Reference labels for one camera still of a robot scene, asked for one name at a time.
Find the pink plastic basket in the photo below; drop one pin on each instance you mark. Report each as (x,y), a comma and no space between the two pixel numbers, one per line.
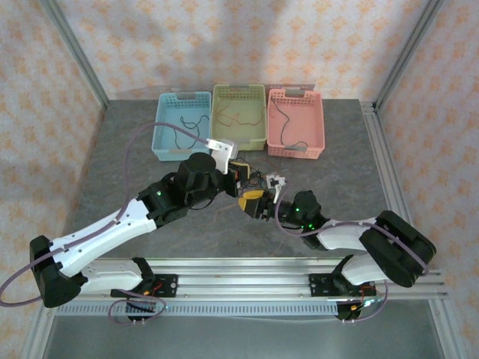
(307,119)

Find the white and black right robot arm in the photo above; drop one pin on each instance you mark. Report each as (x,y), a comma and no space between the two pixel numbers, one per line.
(344,233)

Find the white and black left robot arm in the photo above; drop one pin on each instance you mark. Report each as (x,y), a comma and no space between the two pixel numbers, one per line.
(108,232)

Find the green plastic basket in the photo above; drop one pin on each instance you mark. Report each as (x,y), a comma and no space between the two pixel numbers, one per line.
(243,132)

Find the blue plastic basket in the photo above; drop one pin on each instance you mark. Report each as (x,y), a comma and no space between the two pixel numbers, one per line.
(164,140)

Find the black electronics box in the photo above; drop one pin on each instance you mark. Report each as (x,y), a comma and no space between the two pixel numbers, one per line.
(346,314)

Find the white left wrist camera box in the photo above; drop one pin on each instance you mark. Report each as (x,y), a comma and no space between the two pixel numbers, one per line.
(224,149)

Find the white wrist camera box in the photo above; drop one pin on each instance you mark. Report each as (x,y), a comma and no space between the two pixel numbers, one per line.
(277,179)
(224,149)

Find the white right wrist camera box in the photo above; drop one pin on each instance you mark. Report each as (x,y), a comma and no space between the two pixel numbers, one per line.
(277,179)

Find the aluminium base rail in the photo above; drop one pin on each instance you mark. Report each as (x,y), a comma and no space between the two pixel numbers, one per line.
(239,280)

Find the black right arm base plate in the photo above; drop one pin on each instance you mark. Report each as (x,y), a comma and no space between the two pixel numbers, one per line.
(318,284)

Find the aluminium side rail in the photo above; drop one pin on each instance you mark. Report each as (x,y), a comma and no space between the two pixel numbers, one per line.
(385,164)

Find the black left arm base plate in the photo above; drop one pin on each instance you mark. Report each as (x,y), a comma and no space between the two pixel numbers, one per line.
(168,280)

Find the aluminium frame post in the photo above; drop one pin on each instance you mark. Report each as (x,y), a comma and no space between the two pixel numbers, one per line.
(80,60)
(408,56)

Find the aluminium frame leg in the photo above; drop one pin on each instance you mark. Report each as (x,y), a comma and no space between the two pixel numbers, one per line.
(35,336)
(449,333)

